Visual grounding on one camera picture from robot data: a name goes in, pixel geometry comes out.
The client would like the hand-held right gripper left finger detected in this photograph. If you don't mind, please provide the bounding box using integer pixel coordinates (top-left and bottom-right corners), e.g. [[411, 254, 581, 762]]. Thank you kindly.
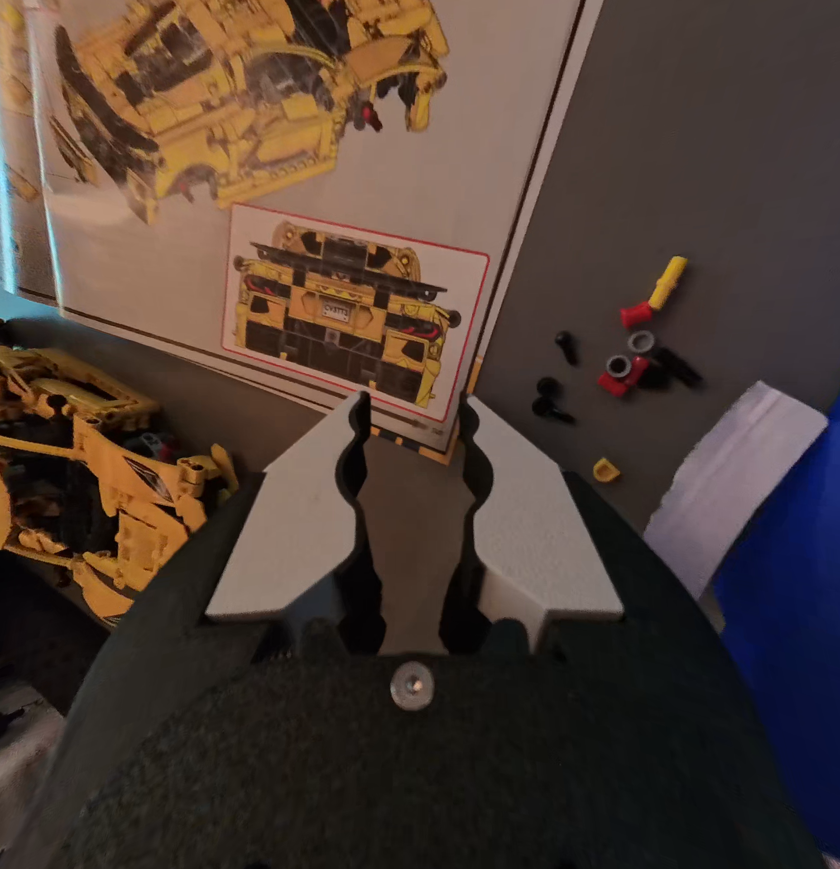
[[206, 392, 387, 654]]

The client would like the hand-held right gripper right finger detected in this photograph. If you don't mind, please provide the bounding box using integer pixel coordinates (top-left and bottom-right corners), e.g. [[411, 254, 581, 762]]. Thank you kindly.
[[439, 395, 624, 654]]

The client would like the yellow toy brick car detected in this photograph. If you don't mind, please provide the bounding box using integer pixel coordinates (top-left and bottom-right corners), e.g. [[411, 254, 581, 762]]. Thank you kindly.
[[0, 343, 240, 619]]

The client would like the grey desk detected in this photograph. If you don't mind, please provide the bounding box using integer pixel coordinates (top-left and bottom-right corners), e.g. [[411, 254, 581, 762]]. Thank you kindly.
[[0, 0, 840, 687]]

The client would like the white paper strip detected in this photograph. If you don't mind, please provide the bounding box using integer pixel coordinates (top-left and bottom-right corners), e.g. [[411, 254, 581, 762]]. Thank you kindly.
[[643, 380, 830, 598]]

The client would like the pile of small bricks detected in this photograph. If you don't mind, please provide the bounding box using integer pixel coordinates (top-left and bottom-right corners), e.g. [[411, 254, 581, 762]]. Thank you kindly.
[[530, 255, 705, 425]]

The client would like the blue plastic bin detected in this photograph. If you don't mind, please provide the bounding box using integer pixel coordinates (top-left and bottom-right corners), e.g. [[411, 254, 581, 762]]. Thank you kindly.
[[712, 377, 840, 863]]

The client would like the white shirt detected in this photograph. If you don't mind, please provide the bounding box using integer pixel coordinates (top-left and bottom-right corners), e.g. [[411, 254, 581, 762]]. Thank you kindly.
[[0, 679, 67, 856]]

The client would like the open instruction booklet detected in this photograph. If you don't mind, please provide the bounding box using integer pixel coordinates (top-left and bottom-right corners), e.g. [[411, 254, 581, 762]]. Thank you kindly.
[[0, 0, 604, 425]]

